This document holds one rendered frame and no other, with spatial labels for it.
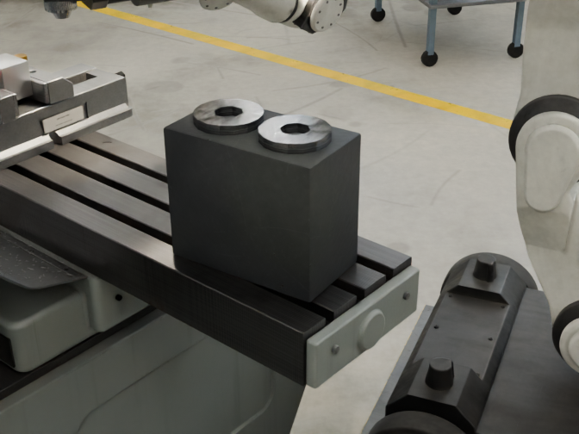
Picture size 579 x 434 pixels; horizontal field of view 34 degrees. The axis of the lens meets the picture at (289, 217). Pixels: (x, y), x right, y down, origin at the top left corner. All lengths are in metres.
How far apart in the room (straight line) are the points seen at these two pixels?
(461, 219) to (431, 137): 0.70
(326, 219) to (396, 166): 2.55
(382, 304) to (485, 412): 0.45
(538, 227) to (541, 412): 0.31
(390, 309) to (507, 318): 0.59
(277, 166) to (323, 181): 0.06
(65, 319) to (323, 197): 0.49
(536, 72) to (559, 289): 0.37
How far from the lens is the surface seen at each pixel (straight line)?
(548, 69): 1.44
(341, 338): 1.17
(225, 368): 1.76
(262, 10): 1.61
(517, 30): 4.88
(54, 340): 1.44
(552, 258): 1.57
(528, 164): 1.45
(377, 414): 1.84
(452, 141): 3.93
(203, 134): 1.17
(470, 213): 3.38
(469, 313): 1.80
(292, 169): 1.09
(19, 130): 1.60
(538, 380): 1.70
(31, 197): 1.48
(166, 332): 1.58
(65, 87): 1.63
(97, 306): 1.43
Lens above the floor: 1.60
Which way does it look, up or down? 29 degrees down
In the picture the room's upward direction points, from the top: straight up
